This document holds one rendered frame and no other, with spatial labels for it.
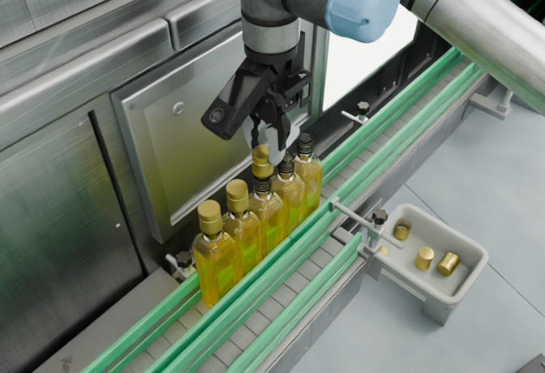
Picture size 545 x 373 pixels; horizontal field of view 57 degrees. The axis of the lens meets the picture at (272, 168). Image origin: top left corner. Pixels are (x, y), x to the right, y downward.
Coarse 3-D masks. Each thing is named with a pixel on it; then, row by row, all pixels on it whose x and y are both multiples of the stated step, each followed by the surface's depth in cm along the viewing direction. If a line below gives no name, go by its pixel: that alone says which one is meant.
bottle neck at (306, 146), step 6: (300, 138) 91; (306, 138) 91; (312, 138) 90; (300, 144) 90; (306, 144) 89; (312, 144) 90; (300, 150) 91; (306, 150) 90; (312, 150) 92; (300, 156) 92; (306, 156) 91
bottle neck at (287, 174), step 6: (288, 156) 88; (294, 156) 87; (282, 162) 86; (288, 162) 86; (282, 168) 87; (288, 168) 87; (282, 174) 88; (288, 174) 88; (282, 180) 89; (288, 180) 89
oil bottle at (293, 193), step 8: (272, 176) 91; (296, 176) 91; (272, 184) 90; (280, 184) 89; (288, 184) 89; (296, 184) 90; (304, 184) 92; (280, 192) 90; (288, 192) 89; (296, 192) 91; (304, 192) 93; (288, 200) 90; (296, 200) 92; (288, 208) 91; (296, 208) 94; (288, 216) 93; (296, 216) 96; (288, 224) 95; (296, 224) 98; (288, 232) 97
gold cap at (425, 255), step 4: (420, 248) 113; (424, 248) 113; (428, 248) 113; (420, 252) 112; (424, 252) 112; (428, 252) 112; (432, 252) 112; (416, 256) 115; (420, 256) 112; (424, 256) 112; (428, 256) 112; (432, 256) 112; (416, 260) 114; (420, 260) 113; (424, 260) 112; (428, 260) 112; (416, 264) 115; (420, 264) 113; (424, 264) 113; (428, 264) 113; (420, 268) 114; (424, 268) 114
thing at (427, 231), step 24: (408, 216) 120; (384, 240) 118; (408, 240) 120; (432, 240) 118; (456, 240) 113; (408, 264) 115; (432, 264) 115; (480, 264) 107; (432, 288) 103; (456, 288) 111
